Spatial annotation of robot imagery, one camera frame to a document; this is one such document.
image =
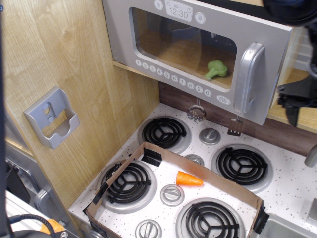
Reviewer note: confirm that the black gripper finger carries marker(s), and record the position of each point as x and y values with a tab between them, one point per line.
292	115

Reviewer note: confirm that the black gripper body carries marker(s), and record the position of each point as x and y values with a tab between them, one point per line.
298	94

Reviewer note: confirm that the silver microwave door handle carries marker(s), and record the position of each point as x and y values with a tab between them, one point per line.
246	75

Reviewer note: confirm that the grey toy microwave door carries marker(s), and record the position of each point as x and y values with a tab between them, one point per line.
173	41

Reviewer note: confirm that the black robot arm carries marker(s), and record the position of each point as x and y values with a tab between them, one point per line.
298	13

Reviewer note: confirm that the grey toy faucet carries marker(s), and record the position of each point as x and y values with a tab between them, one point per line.
311	159

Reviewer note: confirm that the hanging toy spatula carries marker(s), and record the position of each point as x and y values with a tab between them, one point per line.
235	127

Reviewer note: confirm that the back right black burner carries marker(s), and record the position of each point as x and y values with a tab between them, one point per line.
244	165

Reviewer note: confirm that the black burner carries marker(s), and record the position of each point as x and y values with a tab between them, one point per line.
133	190
166	132
244	165
209	218

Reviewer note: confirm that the back grey stove knob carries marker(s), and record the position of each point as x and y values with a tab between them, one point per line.
209	136

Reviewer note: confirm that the grey stove knob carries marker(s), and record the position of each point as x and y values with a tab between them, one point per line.
172	195
209	136
148	229

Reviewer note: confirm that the green toy broccoli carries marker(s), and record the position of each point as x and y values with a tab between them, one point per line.
216	68

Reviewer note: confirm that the hanging silver toy strainer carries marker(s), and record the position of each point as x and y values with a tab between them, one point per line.
196	112

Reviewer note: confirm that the small middle grey knob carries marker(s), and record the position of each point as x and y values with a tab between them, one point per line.
195	158

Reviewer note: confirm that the steel toy sink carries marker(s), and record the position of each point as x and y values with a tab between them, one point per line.
277	227

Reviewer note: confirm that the back left black burner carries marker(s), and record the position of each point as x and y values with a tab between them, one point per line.
166	132

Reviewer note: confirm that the orange toy carrot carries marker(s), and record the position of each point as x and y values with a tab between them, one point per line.
186	179

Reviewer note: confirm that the front right black burner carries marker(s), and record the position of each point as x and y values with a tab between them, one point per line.
209	218

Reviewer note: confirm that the centre grey stove knob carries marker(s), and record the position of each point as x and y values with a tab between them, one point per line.
172	195

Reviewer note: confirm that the front left black burner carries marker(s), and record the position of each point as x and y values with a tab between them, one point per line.
133	190

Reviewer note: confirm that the front grey stove knob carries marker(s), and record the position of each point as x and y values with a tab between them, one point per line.
148	229

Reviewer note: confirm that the orange object bottom left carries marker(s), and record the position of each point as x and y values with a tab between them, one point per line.
57	227

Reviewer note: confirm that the brown cardboard frame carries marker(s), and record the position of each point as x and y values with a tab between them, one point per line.
229	187

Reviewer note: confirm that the grey wall holder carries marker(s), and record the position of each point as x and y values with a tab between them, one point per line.
45	111

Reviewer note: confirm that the grey oven door handle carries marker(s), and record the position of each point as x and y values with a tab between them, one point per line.
43	202

